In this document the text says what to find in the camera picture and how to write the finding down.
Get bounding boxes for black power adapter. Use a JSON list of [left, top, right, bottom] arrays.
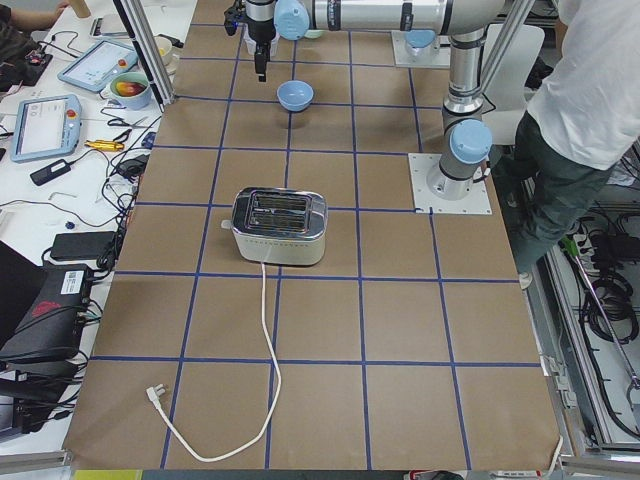
[[50, 231, 115, 261]]

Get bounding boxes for blue teach pendant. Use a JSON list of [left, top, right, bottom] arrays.
[[10, 94, 82, 163], [57, 40, 138, 93]]

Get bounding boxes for white toaster power cable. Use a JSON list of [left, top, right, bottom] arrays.
[[145, 261, 283, 463]]

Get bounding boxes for black scissors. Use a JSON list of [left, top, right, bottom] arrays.
[[107, 116, 147, 129]]

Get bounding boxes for green bowl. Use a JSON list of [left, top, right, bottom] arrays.
[[304, 30, 324, 39]]

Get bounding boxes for aluminium frame post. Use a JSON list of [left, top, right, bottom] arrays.
[[113, 0, 175, 110]]

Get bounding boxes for black red laptop bag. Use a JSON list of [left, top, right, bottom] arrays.
[[1, 264, 93, 364]]

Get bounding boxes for far blue teach pendant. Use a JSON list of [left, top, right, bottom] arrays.
[[57, 40, 138, 93]]

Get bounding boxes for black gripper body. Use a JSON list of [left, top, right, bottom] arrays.
[[224, 0, 276, 56]]

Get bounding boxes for white silver toaster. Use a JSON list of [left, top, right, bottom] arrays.
[[221, 186, 328, 266]]

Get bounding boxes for fruit pattern bowl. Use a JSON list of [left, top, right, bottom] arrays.
[[100, 72, 152, 110]]

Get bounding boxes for small black power brick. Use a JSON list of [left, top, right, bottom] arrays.
[[30, 159, 71, 186]]

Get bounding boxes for yellow handled tool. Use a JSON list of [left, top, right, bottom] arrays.
[[84, 140, 125, 152]]

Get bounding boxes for blue bowl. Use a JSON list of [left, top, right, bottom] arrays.
[[276, 80, 314, 113]]

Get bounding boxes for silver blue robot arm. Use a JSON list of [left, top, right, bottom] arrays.
[[224, 0, 503, 200]]

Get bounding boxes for person in white shirt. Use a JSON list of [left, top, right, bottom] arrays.
[[492, 0, 639, 289]]

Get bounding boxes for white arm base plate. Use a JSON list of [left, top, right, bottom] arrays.
[[408, 153, 492, 215]]

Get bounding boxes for near blue teach pendant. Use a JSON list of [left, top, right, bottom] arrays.
[[10, 94, 82, 163]]

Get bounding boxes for yellow white cup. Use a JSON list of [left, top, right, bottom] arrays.
[[154, 36, 180, 75]]

